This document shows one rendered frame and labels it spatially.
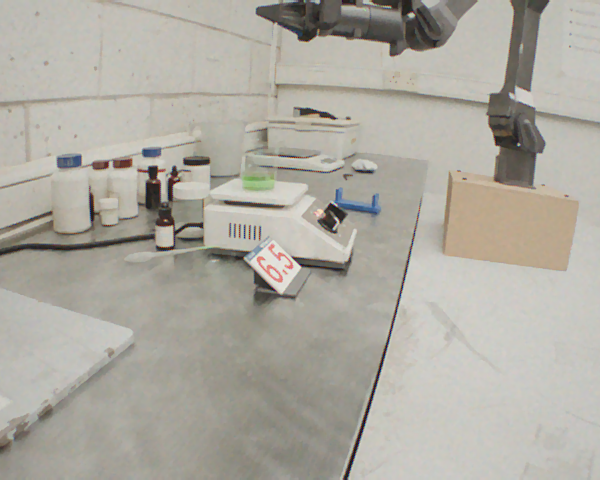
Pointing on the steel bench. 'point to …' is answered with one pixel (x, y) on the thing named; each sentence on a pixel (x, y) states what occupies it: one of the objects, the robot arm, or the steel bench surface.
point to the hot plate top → (289, 193)
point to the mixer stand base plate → (35, 359)
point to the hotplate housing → (222, 214)
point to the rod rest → (357, 202)
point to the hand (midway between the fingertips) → (280, 12)
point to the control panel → (326, 230)
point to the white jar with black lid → (196, 169)
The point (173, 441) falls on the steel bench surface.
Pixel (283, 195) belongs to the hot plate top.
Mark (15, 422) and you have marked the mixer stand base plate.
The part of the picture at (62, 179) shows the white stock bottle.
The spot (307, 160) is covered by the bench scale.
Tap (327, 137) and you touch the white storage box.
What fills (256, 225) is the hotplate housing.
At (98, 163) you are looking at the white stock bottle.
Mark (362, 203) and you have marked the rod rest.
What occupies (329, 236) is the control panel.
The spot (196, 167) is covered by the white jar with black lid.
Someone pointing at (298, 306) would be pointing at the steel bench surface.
